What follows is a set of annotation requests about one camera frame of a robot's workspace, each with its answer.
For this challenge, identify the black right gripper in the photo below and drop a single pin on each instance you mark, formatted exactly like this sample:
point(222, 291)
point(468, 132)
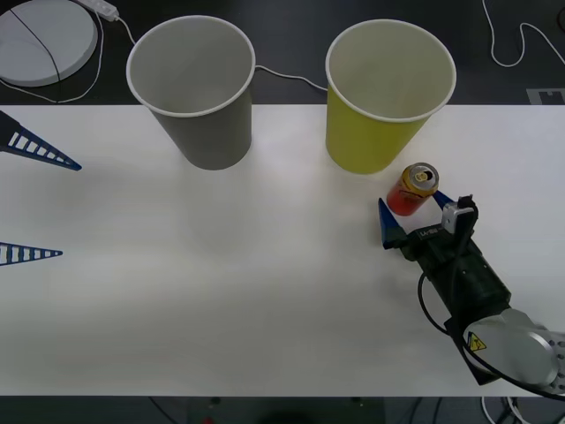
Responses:
point(430, 254)

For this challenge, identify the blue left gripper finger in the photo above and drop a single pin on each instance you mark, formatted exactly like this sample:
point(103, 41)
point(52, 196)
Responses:
point(22, 255)
point(26, 139)

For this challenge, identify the orange-red drink can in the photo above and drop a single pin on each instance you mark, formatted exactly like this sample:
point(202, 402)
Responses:
point(408, 196)

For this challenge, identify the yellow-green plastic waste bin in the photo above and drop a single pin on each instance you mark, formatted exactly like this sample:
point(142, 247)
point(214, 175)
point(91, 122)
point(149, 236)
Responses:
point(366, 141)

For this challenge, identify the white round disc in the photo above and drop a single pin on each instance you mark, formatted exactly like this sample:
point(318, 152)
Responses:
point(39, 26)

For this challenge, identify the white power strip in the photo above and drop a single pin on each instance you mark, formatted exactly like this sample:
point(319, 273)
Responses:
point(103, 8)

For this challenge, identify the grey plastic waste bin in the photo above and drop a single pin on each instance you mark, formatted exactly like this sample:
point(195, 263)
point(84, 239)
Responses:
point(207, 132)

